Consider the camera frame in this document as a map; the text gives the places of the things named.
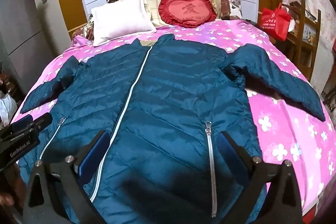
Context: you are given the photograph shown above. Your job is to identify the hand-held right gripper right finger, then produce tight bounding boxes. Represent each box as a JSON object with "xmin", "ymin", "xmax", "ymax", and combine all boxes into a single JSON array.
[{"xmin": 215, "ymin": 131, "xmax": 305, "ymax": 224}]

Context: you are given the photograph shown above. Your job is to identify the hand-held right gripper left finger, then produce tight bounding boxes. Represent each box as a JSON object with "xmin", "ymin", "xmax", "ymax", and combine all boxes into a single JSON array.
[{"xmin": 22, "ymin": 130, "xmax": 113, "ymax": 224}]

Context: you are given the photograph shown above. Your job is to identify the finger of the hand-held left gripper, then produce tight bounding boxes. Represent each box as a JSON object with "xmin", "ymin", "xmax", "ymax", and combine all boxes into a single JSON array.
[
  {"xmin": 30, "ymin": 112, "xmax": 53, "ymax": 132},
  {"xmin": 10, "ymin": 115, "xmax": 34, "ymax": 133}
]

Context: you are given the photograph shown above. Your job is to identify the teal puffer jacket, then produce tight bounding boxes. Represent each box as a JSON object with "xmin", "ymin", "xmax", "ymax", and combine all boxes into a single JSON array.
[{"xmin": 20, "ymin": 34, "xmax": 326, "ymax": 224}]

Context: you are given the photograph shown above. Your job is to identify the person's left hand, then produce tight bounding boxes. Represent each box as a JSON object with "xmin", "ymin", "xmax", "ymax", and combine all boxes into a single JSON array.
[{"xmin": 0, "ymin": 193, "xmax": 15, "ymax": 207}]

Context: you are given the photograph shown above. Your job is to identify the white plastic bag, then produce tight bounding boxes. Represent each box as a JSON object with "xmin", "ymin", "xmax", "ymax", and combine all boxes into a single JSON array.
[{"xmin": 0, "ymin": 91, "xmax": 18, "ymax": 127}]

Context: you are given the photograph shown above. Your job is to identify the pink floral bedsheet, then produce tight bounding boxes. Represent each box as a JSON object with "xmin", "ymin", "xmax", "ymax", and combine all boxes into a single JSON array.
[{"xmin": 12, "ymin": 18, "xmax": 336, "ymax": 216}]

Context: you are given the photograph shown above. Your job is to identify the grey refrigerator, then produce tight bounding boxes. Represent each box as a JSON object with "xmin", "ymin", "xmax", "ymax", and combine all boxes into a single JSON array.
[{"xmin": 0, "ymin": 0, "xmax": 70, "ymax": 109}]

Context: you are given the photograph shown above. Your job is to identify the white pillow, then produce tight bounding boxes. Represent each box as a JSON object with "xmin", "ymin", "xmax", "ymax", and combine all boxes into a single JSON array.
[{"xmin": 91, "ymin": 0, "xmax": 157, "ymax": 46}]

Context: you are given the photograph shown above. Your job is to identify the red shopping bag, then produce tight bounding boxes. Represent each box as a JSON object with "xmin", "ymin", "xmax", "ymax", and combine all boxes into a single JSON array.
[{"xmin": 260, "ymin": 3, "xmax": 292, "ymax": 41}]

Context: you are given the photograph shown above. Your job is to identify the wooden shelf rack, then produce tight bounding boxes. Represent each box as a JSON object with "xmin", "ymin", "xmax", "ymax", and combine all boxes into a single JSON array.
[{"xmin": 282, "ymin": 0, "xmax": 322, "ymax": 83}]

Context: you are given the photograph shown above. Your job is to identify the red heart-shaped cushion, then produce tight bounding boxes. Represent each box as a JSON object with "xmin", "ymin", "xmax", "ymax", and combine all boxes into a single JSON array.
[{"xmin": 158, "ymin": 0, "xmax": 217, "ymax": 28}]

